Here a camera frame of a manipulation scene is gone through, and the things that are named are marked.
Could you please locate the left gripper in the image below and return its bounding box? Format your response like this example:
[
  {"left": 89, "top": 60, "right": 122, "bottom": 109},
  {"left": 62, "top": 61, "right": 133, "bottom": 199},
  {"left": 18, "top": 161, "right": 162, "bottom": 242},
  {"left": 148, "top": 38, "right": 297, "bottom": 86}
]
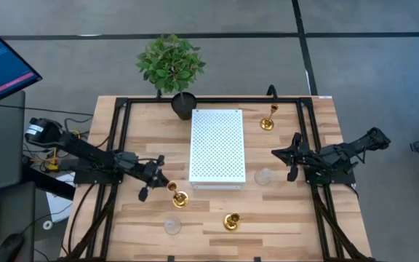
[{"left": 136, "top": 154, "right": 171, "bottom": 203}]

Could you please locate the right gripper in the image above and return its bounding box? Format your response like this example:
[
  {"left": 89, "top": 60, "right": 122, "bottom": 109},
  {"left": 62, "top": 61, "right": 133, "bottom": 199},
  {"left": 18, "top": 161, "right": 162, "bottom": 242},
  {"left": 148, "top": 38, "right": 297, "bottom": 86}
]
[{"left": 271, "top": 132, "right": 322, "bottom": 183}]

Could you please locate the tall gold candlestick holder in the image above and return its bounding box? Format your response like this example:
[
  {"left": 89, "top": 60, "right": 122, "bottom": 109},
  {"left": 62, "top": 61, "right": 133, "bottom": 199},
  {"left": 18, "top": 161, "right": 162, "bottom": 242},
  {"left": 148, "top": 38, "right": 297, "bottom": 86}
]
[{"left": 166, "top": 180, "right": 190, "bottom": 209}]

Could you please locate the clear glass candle holder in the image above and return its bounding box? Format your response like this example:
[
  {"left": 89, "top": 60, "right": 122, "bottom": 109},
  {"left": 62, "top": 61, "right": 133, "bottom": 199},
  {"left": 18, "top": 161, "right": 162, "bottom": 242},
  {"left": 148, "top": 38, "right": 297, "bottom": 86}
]
[
  {"left": 163, "top": 217, "right": 183, "bottom": 236},
  {"left": 254, "top": 167, "right": 274, "bottom": 186}
]

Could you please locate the medium gold candlestick holder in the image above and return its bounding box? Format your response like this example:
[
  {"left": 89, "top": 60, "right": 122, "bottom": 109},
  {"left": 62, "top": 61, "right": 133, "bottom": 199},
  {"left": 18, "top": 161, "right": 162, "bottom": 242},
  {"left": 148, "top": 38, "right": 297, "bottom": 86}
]
[{"left": 259, "top": 103, "right": 279, "bottom": 132}]

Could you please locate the short gold candlestick holder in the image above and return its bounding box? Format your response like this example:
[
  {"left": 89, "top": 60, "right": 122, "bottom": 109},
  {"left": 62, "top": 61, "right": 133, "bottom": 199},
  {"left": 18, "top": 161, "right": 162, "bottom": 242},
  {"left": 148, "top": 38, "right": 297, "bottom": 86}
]
[{"left": 223, "top": 212, "right": 242, "bottom": 232}]

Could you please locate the white perforated metal shelf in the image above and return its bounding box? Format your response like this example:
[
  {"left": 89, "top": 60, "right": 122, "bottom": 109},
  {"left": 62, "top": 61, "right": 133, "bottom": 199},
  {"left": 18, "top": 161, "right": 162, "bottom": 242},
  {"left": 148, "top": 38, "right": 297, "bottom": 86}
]
[{"left": 188, "top": 108, "right": 247, "bottom": 191}]

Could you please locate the black plant pot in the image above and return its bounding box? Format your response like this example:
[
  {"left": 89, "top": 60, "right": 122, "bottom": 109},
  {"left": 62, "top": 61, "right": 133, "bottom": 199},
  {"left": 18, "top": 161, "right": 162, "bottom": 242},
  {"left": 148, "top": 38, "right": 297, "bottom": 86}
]
[{"left": 170, "top": 91, "right": 199, "bottom": 122}]

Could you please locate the white paper sheet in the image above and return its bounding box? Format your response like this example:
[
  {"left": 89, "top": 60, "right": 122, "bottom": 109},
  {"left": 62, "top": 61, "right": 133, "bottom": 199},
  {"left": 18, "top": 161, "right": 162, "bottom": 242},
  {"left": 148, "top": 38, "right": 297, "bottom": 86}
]
[{"left": 44, "top": 172, "right": 76, "bottom": 223}]

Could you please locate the yellow connector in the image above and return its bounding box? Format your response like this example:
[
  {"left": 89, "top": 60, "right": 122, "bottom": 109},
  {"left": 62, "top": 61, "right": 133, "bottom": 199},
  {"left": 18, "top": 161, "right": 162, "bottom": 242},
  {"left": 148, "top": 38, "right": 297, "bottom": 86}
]
[{"left": 45, "top": 147, "right": 60, "bottom": 172}]

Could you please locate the black diagonal beam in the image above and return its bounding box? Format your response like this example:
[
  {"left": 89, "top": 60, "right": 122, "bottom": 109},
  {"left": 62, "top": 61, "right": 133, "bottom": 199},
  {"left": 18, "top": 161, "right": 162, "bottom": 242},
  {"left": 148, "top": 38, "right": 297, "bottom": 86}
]
[{"left": 21, "top": 164, "right": 76, "bottom": 202}]

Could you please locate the green artificial plant foliage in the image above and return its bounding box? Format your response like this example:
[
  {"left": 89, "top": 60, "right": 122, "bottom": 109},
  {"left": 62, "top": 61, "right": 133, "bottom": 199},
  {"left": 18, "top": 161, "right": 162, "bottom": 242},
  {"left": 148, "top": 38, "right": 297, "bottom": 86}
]
[{"left": 135, "top": 33, "right": 207, "bottom": 94}]

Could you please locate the grey desk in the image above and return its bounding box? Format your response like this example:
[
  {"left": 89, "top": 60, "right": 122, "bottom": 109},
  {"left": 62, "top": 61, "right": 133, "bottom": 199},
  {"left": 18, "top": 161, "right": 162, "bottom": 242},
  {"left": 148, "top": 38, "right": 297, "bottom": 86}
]
[{"left": 0, "top": 180, "right": 36, "bottom": 262}]

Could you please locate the black computer mouse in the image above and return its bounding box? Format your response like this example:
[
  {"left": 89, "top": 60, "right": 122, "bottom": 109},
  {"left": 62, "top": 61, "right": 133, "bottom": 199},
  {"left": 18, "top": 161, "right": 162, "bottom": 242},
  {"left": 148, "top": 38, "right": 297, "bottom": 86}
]
[{"left": 0, "top": 232, "right": 25, "bottom": 262}]

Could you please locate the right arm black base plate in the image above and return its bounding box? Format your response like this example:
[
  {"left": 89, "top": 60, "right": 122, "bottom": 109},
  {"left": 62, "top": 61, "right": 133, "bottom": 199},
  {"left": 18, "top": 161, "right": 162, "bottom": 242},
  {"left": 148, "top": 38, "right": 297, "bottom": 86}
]
[{"left": 305, "top": 169, "right": 357, "bottom": 186}]

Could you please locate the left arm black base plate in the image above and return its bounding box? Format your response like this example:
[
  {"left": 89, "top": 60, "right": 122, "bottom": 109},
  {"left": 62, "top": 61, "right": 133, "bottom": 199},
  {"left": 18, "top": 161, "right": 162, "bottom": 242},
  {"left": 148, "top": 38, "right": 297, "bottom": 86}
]
[{"left": 72, "top": 167, "right": 125, "bottom": 186}]

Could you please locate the black metal table frame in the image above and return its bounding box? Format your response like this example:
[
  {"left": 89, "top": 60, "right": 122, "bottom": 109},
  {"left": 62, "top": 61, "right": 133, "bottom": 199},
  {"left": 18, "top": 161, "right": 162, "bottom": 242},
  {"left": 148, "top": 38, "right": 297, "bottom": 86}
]
[{"left": 59, "top": 95, "right": 378, "bottom": 262}]

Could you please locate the thick black cable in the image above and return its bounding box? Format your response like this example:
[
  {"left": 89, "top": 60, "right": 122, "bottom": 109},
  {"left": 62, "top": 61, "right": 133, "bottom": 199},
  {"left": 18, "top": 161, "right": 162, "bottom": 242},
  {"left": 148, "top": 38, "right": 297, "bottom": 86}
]
[{"left": 67, "top": 183, "right": 98, "bottom": 256}]

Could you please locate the thin black monitor cable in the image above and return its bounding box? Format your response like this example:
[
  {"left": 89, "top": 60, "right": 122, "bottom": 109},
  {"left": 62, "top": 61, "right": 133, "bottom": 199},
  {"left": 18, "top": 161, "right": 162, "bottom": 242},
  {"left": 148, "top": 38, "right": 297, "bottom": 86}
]
[{"left": 0, "top": 103, "right": 95, "bottom": 118}]

